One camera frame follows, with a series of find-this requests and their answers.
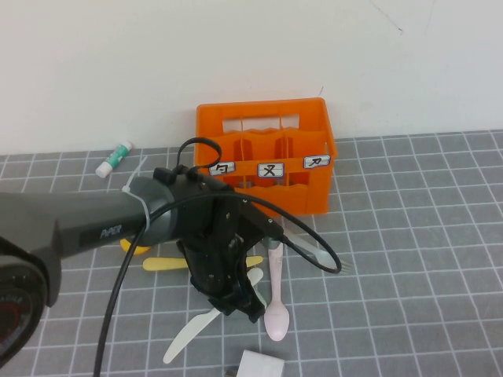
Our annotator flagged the pink plastic spoon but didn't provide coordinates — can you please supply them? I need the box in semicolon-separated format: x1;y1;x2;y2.
263;245;292;342

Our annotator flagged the yellow plastic knife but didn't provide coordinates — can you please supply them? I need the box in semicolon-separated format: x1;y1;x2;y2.
142;255;264;273

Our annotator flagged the white plastic knife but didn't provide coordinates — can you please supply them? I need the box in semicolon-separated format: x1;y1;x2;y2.
163;266;265;364

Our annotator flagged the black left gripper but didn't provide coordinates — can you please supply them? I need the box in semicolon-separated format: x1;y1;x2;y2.
174;176;267;324

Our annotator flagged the orange plastic cutlery holder crate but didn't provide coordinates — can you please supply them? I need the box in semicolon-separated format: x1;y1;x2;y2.
195;97;340;217

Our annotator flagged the yellow rubber duck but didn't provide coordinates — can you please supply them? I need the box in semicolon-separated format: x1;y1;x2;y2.
119;237;151;257

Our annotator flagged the white zip tie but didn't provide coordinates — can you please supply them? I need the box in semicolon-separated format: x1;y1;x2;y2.
120;156;152;236

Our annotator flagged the white label reading 勺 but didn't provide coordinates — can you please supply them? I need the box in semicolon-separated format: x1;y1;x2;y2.
208;161;236;177

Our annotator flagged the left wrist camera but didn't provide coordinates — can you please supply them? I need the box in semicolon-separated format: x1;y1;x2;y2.
235;196;285;251

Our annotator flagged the grey-green plastic fork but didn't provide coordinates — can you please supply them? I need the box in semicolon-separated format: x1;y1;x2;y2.
281;229;354;275

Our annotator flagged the white and green glue stick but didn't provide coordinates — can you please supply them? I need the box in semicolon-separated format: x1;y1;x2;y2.
95;140;134;179

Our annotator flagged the white rectangular box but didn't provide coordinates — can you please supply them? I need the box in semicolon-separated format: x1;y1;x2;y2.
237;350;286;377

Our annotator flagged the white label reading 刀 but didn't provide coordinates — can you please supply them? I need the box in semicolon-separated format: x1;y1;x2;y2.
303;155;332;170

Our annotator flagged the grey grid tablecloth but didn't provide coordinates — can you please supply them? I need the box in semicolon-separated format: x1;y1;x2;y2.
0;129;503;377

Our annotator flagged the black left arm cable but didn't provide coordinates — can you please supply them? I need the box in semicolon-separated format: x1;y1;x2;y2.
93;136;343;377

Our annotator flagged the white label reading 叉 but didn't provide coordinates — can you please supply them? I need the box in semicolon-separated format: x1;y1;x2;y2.
257;161;285;178

